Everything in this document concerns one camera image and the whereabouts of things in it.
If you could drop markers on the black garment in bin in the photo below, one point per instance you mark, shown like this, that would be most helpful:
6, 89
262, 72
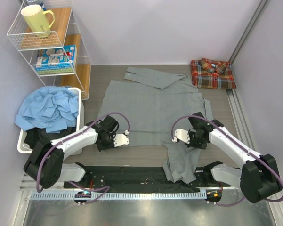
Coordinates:
35, 134

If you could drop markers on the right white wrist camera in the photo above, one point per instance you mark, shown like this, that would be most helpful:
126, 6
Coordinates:
181, 135

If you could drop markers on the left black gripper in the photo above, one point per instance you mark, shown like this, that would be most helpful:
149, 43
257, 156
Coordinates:
100, 147

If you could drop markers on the light blue shirt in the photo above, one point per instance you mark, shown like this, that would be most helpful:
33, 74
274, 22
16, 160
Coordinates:
47, 110

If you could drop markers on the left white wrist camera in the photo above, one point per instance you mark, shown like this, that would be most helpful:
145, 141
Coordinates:
121, 139

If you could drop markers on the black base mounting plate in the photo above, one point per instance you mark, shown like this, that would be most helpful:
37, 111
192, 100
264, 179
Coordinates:
145, 180

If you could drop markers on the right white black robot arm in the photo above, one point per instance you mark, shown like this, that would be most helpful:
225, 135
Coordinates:
258, 175

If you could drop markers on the white wire shelf rack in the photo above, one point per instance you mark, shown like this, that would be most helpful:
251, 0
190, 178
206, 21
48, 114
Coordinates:
63, 32

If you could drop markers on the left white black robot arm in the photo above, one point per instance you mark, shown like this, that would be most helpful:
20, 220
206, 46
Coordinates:
46, 161

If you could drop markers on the grey long sleeve shirt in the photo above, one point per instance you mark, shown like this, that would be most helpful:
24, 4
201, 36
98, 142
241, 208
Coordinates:
150, 102

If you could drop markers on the yellow mug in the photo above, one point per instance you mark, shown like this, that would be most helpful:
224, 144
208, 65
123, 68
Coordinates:
39, 21

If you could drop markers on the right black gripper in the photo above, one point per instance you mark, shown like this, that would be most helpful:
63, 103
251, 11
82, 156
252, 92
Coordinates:
202, 146

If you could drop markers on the folded plaid shirt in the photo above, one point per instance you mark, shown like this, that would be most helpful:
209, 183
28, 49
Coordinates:
212, 74

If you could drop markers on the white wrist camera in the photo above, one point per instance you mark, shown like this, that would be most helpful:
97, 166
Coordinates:
181, 135
121, 139

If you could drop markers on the aluminium rail frame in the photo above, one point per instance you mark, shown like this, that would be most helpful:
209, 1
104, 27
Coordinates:
265, 121

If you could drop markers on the blue picture box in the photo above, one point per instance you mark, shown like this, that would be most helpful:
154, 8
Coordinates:
56, 60

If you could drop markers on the white plastic laundry bin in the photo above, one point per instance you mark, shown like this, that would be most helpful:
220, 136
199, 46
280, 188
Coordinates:
80, 113

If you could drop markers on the aluminium corner post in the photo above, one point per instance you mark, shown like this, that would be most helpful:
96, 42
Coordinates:
259, 10

